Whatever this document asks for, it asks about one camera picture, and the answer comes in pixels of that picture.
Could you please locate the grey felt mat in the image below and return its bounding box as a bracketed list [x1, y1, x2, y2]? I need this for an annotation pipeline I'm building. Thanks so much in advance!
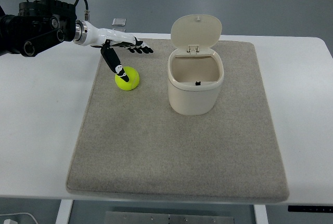
[66, 39, 289, 203]

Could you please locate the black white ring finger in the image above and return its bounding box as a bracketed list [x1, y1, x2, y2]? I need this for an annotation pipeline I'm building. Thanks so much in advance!
[126, 47, 147, 54]

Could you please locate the grey metal base plate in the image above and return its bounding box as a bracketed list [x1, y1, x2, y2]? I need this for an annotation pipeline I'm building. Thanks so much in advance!
[104, 212, 235, 224]

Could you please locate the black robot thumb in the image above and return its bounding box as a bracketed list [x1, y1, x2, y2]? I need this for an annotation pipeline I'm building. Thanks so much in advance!
[100, 40, 130, 83]

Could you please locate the beige bin with open lid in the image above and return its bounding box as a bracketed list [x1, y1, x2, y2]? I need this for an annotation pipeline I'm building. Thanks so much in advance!
[168, 15, 224, 115]

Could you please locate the black table control panel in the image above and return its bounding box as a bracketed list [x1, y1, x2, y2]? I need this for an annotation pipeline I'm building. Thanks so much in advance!
[288, 205, 332, 213]

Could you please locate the white table leg left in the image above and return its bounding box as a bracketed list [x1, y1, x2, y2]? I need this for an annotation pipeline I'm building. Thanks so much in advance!
[55, 200, 73, 224]

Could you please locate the silver floor socket plate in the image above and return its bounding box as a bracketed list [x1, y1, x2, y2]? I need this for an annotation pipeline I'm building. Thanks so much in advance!
[112, 18, 126, 27]

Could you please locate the white table leg right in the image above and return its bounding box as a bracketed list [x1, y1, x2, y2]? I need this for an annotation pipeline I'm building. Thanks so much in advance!
[253, 204, 268, 224]

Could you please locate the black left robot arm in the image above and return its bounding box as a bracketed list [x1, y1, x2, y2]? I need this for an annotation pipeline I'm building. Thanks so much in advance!
[1, 0, 153, 82]

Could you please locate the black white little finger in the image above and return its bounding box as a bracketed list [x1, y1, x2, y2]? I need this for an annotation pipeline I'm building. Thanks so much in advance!
[124, 47, 142, 53]

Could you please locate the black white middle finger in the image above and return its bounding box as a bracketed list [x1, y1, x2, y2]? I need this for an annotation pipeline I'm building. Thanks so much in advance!
[144, 47, 153, 53]

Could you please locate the white table leg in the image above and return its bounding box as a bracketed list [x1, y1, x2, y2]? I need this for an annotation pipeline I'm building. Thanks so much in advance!
[253, 204, 268, 224]
[55, 200, 73, 224]

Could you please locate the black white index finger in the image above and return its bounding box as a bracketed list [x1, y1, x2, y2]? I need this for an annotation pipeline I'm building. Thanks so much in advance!
[134, 37, 149, 48]

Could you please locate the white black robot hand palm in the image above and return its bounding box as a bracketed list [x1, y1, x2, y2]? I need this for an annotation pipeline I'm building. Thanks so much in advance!
[73, 20, 135, 47]

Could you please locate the yellow tennis ball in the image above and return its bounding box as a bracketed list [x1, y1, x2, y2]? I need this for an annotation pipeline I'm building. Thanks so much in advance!
[114, 66, 140, 91]

